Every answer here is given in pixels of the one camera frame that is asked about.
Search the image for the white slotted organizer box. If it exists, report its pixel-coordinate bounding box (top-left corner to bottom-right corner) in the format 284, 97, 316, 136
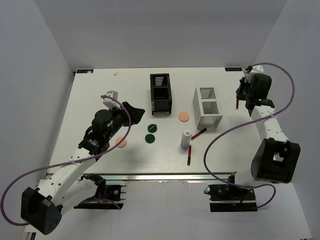
192, 87, 223, 130

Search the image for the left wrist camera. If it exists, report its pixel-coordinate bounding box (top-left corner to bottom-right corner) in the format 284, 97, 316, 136
101, 90, 121, 110

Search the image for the black slotted organizer box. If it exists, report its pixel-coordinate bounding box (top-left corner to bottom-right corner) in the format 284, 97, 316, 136
150, 73, 172, 115

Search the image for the blue table sticker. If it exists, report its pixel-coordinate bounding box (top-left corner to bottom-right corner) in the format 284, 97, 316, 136
75, 69, 94, 74
224, 67, 243, 72

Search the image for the white lotion bottle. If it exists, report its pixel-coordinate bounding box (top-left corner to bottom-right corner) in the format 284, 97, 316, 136
180, 130, 192, 149

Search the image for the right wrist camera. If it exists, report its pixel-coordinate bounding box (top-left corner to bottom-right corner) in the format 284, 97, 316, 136
244, 65, 264, 83

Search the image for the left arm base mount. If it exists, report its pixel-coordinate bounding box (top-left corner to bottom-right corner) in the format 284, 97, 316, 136
73, 173, 127, 210

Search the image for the right blue table sticker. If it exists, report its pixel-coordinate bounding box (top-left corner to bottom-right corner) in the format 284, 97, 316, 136
224, 67, 243, 72

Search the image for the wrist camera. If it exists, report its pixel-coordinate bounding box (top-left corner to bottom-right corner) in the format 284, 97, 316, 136
101, 90, 121, 110
244, 65, 264, 83

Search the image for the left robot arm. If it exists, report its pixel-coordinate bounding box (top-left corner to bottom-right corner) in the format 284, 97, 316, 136
21, 101, 145, 235

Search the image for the peach makeup sponge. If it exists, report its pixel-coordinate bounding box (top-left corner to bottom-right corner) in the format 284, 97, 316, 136
115, 136, 127, 148
178, 111, 190, 123

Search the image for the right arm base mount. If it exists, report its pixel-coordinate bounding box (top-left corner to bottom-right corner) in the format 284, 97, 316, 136
203, 184, 258, 213

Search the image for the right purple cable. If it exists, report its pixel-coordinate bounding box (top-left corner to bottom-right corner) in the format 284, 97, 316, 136
203, 62, 296, 210

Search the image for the upper green round compact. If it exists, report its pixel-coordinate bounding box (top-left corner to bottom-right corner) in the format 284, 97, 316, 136
147, 124, 158, 134

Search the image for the left blue table sticker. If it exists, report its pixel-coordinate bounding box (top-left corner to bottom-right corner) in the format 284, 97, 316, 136
75, 69, 94, 74

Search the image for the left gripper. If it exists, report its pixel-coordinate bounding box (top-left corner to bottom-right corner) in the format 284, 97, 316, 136
105, 101, 145, 141

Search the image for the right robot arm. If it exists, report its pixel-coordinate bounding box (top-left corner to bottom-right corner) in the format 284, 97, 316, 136
225, 72, 301, 200

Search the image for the green round compact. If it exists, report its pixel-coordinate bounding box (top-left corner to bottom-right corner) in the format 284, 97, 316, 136
147, 124, 158, 134
144, 133, 156, 144

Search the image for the red lip gloss tube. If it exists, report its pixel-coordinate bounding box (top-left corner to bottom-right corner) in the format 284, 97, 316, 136
187, 145, 192, 166
191, 128, 207, 140
235, 98, 240, 110

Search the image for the lower green round compact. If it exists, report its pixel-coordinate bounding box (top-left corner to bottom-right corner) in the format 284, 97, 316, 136
144, 133, 156, 144

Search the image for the left peach makeup sponge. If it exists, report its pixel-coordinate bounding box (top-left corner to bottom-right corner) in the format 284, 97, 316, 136
115, 136, 127, 148

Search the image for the right peach makeup sponge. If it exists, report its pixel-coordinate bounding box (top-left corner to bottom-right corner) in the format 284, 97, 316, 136
178, 111, 190, 123

